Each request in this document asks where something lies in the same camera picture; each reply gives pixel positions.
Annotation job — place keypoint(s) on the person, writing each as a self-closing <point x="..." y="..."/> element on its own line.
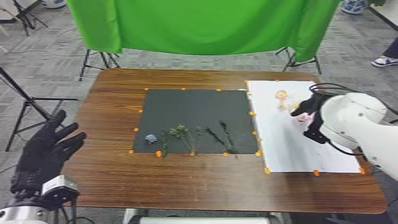
<point x="384" y="61"/>

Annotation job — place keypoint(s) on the pale grey bar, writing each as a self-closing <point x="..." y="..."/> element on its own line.
<point x="201" y="220"/>

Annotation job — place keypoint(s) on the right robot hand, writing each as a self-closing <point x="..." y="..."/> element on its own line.
<point x="307" y="104"/>

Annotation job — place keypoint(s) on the green sprig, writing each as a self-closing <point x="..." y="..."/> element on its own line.
<point x="179" y="131"/>
<point x="163" y="141"/>
<point x="213" y="136"/>
<point x="226" y="136"/>

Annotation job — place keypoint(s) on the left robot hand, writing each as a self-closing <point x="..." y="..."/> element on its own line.
<point x="41" y="160"/>

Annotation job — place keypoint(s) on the black tripod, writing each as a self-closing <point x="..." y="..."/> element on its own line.
<point x="27" y="103"/>
<point x="27" y="15"/>

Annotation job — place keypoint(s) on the black backdrop stand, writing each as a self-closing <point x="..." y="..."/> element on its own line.
<point x="291" y="61"/>
<point x="85" y="65"/>

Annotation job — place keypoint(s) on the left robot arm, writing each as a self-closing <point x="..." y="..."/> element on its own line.
<point x="36" y="208"/>

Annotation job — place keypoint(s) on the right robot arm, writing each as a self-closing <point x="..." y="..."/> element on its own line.
<point x="361" y="123"/>

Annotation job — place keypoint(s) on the white sheet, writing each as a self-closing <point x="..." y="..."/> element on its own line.
<point x="284" y="143"/>

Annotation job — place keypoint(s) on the blue flower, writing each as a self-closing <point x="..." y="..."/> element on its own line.
<point x="151" y="138"/>

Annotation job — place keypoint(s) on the pink flower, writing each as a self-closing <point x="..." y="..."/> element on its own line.
<point x="306" y="118"/>

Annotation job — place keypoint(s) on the dark mat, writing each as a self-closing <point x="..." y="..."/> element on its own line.
<point x="195" y="116"/>

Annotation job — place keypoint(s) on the blue and white vase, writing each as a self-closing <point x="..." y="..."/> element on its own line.
<point x="354" y="6"/>
<point x="55" y="3"/>

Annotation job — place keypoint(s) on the yellow flower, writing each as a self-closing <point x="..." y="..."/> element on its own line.
<point x="281" y="96"/>

